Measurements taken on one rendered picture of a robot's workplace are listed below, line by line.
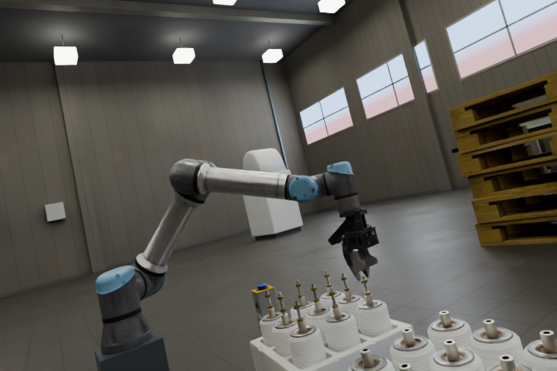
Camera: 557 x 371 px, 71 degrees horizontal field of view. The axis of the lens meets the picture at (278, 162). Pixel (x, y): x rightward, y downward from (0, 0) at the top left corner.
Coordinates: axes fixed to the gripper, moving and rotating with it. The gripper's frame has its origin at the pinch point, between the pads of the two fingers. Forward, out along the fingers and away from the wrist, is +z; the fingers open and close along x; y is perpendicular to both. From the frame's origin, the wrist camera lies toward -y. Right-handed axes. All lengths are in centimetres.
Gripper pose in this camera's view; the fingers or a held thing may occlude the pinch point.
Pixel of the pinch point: (360, 274)
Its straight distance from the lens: 128.6
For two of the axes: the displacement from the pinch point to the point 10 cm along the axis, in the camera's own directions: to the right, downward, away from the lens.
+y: 6.0, -2.2, -7.7
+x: 7.7, -1.2, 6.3
